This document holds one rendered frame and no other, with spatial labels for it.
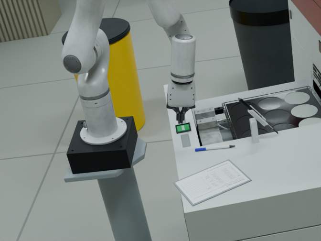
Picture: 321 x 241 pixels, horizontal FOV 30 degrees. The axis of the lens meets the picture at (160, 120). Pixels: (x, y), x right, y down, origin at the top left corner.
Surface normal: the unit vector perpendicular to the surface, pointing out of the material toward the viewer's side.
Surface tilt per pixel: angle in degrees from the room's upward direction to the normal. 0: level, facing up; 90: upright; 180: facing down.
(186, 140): 0
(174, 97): 90
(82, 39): 73
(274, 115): 0
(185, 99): 94
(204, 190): 0
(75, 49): 67
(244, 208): 90
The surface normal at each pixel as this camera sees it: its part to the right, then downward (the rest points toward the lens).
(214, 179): -0.18, -0.85
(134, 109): 0.81, 0.20
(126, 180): 0.58, 0.30
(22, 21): -0.08, 0.51
